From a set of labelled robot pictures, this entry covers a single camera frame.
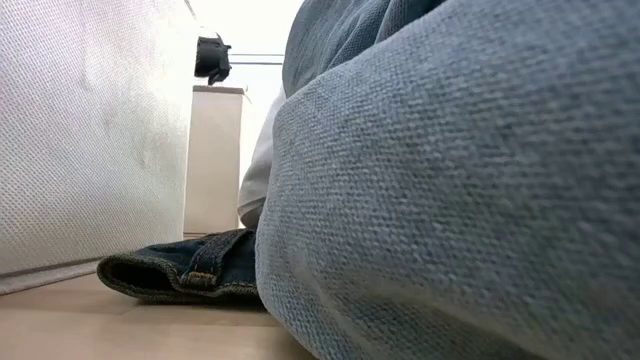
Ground white garment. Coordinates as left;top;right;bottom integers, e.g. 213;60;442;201
236;87;287;230

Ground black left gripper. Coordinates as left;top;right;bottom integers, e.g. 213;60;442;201
193;33;233;87

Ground dark blue jeans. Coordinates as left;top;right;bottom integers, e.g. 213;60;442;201
96;228;261;305

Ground light blue denim garment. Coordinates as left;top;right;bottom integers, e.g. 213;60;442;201
254;0;640;360

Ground white fabric storage bin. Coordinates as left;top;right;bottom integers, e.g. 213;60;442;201
0;0;201;296
182;84;251;236

